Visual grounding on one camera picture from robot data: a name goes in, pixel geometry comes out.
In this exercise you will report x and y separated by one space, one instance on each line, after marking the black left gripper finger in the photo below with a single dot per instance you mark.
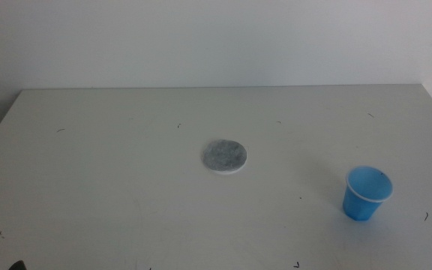
18 266

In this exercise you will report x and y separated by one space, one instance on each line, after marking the round grey cup mat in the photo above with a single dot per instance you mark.
224 155

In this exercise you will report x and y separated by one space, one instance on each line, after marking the blue plastic cup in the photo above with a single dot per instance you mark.
362 204

